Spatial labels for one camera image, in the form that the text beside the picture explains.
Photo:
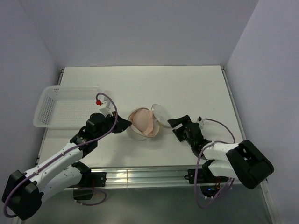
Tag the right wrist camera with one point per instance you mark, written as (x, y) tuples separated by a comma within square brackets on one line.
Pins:
[(201, 122)]

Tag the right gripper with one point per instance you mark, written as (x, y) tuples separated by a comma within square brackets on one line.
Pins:
[(184, 120)]

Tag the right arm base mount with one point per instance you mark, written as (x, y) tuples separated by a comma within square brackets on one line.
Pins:
[(210, 185)]

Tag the aluminium frame rail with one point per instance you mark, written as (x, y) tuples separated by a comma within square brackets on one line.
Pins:
[(119, 178)]

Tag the pink bra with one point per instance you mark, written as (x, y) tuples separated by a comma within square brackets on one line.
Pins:
[(144, 124)]

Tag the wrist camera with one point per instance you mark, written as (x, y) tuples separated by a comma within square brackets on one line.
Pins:
[(201, 122), (105, 108)]

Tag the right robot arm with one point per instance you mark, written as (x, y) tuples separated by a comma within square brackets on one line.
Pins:
[(237, 160)]

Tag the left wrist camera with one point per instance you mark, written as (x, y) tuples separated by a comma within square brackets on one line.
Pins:
[(105, 108)]

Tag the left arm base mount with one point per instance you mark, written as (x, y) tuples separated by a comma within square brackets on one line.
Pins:
[(93, 179)]

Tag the white plastic basket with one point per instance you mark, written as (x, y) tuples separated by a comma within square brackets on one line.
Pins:
[(66, 107)]

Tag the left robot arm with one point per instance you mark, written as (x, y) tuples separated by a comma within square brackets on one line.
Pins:
[(26, 191)]

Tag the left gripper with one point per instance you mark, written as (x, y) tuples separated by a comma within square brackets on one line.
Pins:
[(122, 124)]

